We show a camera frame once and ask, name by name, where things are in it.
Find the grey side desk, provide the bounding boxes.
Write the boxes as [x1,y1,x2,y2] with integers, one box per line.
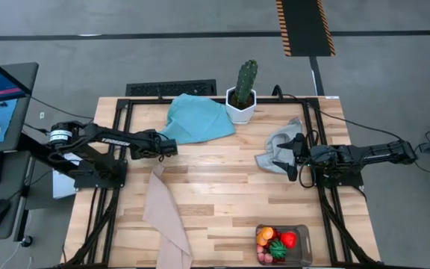
[0,149,33,243]

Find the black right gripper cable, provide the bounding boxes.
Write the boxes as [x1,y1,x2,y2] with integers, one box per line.
[299,129,319,189]

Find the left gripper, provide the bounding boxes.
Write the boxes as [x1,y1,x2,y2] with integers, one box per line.
[131,129,178,160]

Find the black orange-striped floor mat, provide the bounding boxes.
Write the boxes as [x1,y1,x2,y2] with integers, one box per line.
[275,0,337,58]

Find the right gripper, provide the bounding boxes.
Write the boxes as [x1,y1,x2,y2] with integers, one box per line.
[272,132,335,182]

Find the white hexagonal plant pot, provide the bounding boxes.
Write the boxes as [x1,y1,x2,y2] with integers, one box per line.
[225,86,258,126]

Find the grey translucent plastic container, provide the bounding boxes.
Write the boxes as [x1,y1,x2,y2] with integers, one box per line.
[255,223,314,268]

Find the grey waffle cloth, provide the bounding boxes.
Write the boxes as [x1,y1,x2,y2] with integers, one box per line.
[255,117,311,175]

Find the teal cloth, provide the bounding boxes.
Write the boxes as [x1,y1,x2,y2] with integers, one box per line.
[158,93,237,146]

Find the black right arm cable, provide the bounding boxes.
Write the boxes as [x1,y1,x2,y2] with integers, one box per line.
[272,84,405,143]

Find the black monitor cable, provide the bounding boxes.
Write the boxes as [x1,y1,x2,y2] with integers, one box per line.
[30,95,95,120]

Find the black keyboard on table edge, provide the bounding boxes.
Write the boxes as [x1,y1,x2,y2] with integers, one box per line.
[125,78,218,97]

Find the white paper sheet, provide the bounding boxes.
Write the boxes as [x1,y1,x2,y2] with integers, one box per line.
[52,164,77,200]

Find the beige cloth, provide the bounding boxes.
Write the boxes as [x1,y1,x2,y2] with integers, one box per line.
[142,164,193,269]

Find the green striped toy watermelon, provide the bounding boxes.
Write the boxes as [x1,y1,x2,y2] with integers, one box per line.
[269,240,288,261]

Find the red toy apple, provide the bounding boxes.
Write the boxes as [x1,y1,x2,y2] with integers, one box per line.
[280,231,298,250]

